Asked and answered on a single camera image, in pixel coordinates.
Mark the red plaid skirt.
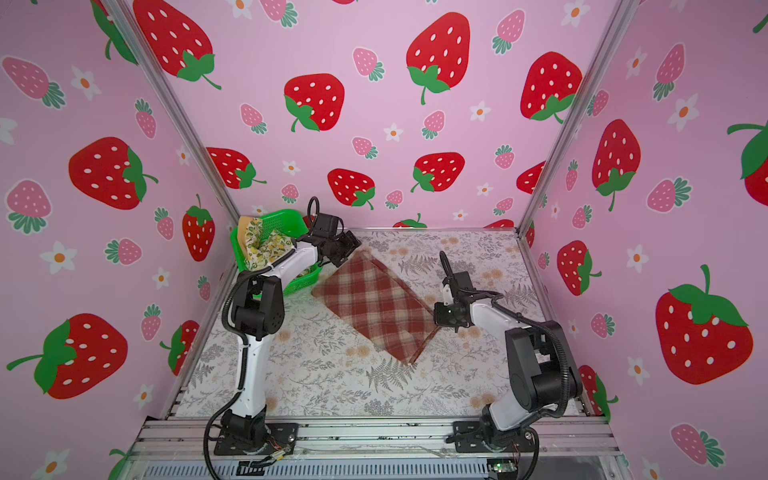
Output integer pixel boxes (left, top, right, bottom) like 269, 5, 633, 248
312, 251, 436, 365

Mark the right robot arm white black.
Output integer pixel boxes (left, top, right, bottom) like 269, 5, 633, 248
433, 252, 583, 452

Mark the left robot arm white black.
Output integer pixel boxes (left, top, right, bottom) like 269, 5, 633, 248
206, 197, 361, 456

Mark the green plastic basket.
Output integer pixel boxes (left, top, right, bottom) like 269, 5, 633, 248
230, 209, 322, 296

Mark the yellow lemon print skirt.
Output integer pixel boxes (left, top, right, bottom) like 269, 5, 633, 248
243, 218, 294, 271

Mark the tan cloth in basket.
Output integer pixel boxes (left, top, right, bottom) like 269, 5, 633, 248
236, 216, 251, 254

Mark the green circuit board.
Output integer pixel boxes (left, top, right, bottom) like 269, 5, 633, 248
487, 458, 519, 480

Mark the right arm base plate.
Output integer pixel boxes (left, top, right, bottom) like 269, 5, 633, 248
445, 420, 537, 454

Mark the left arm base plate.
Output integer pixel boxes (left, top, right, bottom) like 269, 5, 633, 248
214, 423, 299, 457

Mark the aluminium mounting rail frame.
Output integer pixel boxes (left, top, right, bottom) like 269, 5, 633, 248
111, 417, 633, 479

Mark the left aluminium corner post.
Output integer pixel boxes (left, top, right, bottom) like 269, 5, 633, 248
104, 0, 240, 223

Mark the aluminium corner post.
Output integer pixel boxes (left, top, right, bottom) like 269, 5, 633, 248
516, 0, 639, 239
104, 0, 240, 223

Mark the right aluminium corner post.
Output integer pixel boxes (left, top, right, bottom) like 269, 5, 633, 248
516, 0, 639, 239

